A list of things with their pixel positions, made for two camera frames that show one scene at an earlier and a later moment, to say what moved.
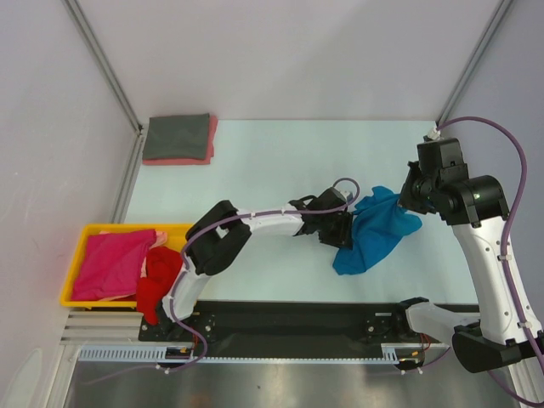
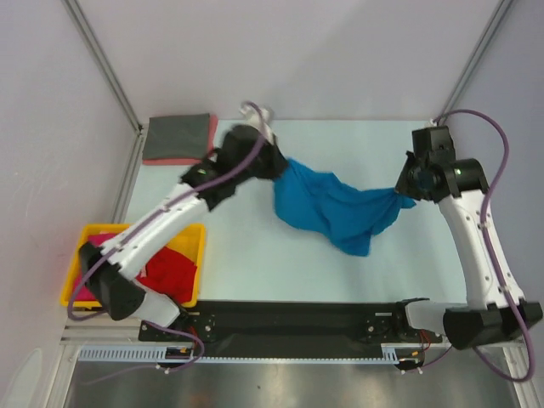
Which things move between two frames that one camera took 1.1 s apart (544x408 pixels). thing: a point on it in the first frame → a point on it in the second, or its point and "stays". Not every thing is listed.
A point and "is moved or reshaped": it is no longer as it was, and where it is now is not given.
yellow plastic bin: [176, 235] stays
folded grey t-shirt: [177, 137] stays
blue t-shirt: [378, 220] is moved or reshaped
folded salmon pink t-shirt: [211, 132] stays
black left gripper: [342, 236] → [279, 163]
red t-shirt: [163, 265] stays
